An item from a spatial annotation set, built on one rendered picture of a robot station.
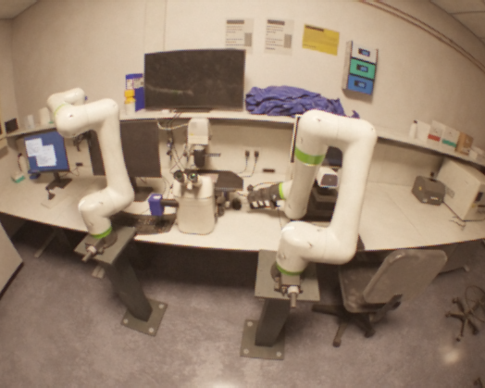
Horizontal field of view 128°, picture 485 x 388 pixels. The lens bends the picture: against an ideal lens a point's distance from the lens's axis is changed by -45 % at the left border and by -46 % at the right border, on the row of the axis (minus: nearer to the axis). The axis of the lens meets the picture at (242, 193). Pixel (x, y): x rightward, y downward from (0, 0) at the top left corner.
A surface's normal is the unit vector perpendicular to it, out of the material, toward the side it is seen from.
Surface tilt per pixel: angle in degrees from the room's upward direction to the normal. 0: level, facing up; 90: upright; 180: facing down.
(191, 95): 86
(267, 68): 90
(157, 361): 0
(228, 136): 90
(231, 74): 86
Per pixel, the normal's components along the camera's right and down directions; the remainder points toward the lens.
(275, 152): -0.03, 0.52
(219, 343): 0.05, -0.85
